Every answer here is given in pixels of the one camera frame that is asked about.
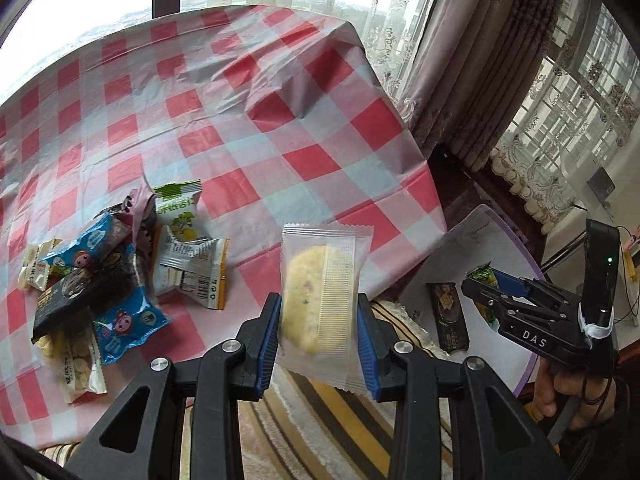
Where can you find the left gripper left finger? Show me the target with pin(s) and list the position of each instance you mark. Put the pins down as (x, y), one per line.
(259, 337)

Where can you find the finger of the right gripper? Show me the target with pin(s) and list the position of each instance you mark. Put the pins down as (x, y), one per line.
(486, 295)
(505, 283)

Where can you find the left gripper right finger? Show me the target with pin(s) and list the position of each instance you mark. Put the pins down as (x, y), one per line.
(375, 341)

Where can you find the clear round cookie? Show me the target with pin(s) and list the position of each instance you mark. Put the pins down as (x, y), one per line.
(320, 271)

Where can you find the orange white snack pack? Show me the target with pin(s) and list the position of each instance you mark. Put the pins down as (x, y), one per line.
(196, 268)

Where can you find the green gold snack pack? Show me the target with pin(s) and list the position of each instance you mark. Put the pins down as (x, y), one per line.
(491, 317)

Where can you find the person right hand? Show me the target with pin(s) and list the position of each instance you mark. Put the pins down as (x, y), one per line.
(598, 394)

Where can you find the dark brown snack bar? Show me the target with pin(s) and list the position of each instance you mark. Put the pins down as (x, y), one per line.
(448, 315)

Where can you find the white purple storage box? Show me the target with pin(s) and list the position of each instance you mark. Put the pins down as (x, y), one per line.
(481, 238)

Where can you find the blue pig snack pack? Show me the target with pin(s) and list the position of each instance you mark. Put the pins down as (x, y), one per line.
(92, 245)
(127, 325)

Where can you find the green white ginkgo snack pack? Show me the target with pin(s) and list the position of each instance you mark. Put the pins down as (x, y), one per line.
(176, 206)

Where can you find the pink black snack pack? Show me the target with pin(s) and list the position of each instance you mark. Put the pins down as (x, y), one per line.
(137, 210)

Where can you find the black cracker snack pack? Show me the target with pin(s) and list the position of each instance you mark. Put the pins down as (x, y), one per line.
(85, 294)

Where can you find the clear banana chip pack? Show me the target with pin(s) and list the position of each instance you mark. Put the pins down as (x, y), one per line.
(75, 359)

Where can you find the red checkered tablecloth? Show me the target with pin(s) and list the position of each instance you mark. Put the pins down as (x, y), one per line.
(276, 112)

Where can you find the small cream candy pack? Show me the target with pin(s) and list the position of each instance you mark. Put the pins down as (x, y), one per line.
(35, 273)

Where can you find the pink floral curtain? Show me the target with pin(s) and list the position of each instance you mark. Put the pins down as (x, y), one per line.
(475, 62)

